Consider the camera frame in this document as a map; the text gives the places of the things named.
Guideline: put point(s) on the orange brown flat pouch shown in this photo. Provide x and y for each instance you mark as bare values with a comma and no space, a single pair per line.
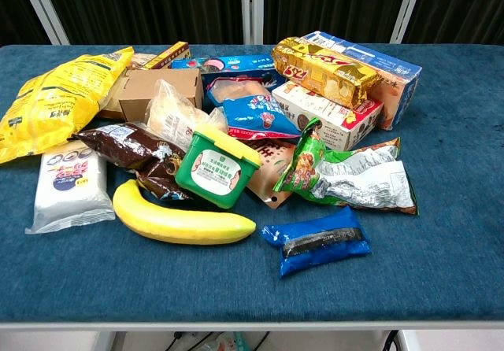
267,170

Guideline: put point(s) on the small blue snack pouch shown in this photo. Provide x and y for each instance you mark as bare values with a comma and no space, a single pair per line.
260,117

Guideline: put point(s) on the white slanted frame bar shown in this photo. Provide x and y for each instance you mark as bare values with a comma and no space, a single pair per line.
43,6
407,6

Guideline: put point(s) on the white metal frame post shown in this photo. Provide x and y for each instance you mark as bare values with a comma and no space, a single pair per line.
252,8

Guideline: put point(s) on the blue box with window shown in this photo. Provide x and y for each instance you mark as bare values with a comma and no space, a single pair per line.
236,73

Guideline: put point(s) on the gold wafer package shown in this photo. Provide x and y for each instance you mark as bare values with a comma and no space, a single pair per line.
327,71

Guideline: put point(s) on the yellow and red slim box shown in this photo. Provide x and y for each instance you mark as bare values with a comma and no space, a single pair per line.
167,56

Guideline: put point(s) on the plain brown cardboard box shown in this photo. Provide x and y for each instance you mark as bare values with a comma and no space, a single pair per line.
153,87

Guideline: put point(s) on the green tub with yellow lid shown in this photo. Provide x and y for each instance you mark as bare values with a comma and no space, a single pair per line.
214,170

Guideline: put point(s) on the dark brown snack bag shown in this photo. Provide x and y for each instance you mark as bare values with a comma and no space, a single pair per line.
130,146

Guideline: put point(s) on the yellow banana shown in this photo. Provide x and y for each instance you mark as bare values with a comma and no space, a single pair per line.
177,221

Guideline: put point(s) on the white and red biscuit box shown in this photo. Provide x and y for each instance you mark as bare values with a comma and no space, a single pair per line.
334,123

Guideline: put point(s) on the blue and white carton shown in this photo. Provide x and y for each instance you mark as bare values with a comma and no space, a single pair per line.
393,71

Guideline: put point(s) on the blue table cloth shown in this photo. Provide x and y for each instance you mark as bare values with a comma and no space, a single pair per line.
252,280

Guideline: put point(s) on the clear bag of bread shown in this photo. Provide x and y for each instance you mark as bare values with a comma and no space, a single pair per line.
173,119

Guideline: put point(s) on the large yellow snack bag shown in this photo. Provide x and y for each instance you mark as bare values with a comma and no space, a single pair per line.
55,95

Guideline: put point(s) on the white tissue pack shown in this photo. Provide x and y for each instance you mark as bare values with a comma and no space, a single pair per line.
71,193

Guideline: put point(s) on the blue pack with black stripe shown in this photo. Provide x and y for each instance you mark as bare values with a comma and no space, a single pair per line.
319,241

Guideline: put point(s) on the green crumpled snack bag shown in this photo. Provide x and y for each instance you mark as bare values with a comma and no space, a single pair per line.
354,174

